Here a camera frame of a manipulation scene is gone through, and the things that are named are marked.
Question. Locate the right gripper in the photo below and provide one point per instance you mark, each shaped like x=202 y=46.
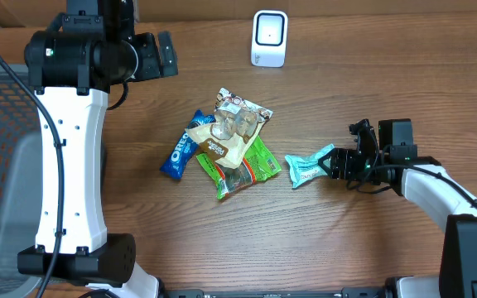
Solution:
x=341 y=159

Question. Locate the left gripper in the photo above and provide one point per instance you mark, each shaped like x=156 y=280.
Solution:
x=146 y=43

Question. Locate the teal snack wrapper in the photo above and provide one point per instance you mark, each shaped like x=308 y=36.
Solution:
x=304 y=169

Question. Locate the green snack bag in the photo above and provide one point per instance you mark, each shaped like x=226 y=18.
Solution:
x=258 y=165

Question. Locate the beige brown pastry bag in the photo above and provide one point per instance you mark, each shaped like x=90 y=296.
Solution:
x=237 y=123

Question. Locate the blue Oreo cookie pack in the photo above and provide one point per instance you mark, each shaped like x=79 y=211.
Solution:
x=185 y=148

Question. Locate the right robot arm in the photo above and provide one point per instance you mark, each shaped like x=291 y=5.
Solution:
x=387 y=157

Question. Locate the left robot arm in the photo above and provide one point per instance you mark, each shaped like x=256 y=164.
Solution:
x=72 y=66

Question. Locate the white barcode scanner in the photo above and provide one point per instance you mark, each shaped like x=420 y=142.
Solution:
x=269 y=40

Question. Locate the grey plastic basket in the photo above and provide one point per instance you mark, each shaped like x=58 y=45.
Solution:
x=2 y=186

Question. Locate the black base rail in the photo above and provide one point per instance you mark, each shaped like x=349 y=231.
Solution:
x=271 y=294

